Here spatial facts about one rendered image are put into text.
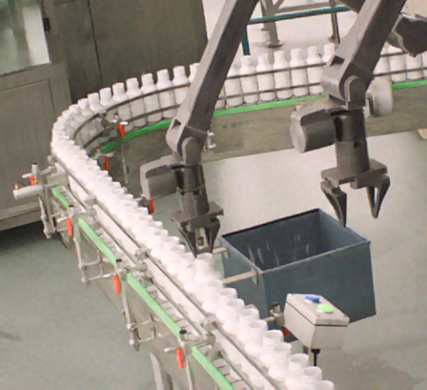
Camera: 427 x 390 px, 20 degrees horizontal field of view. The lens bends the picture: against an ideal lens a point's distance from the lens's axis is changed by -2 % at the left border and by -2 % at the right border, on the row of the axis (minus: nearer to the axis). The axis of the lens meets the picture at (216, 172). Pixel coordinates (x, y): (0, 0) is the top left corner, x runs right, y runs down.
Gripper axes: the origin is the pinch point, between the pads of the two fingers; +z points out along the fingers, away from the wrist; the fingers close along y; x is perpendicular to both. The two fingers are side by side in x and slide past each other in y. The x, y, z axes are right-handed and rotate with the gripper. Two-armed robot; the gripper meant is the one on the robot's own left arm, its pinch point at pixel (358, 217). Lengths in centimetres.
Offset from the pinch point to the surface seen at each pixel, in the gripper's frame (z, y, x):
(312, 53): 23, 86, 205
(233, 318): 25.8, -16.2, 28.4
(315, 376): 23.8, -14.4, -7.1
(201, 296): 27, -17, 46
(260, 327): 24.1, -14.5, 17.6
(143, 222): 23, -16, 86
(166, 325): 41, -20, 66
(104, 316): 137, 13, 289
